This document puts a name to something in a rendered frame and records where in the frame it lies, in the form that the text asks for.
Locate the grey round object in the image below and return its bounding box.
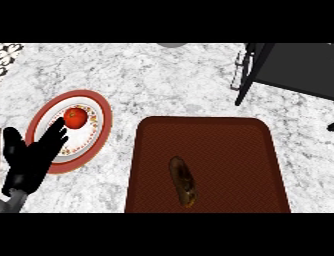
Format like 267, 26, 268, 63
155, 42, 187, 49

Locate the dark red tray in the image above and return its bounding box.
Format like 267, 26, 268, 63
122, 115, 292, 214

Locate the white patterned plate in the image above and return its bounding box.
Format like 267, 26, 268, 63
32, 97, 106, 164

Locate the red round placemat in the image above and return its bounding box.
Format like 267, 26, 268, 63
23, 89, 113, 175

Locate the red tomato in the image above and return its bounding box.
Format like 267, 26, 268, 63
61, 106, 88, 130

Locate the black tiered shelf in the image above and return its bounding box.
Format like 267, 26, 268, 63
228, 42, 334, 132

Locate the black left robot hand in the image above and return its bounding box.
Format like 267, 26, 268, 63
0, 116, 70, 197

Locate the brown elongated fruit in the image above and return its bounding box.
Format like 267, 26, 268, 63
166, 155, 199, 209

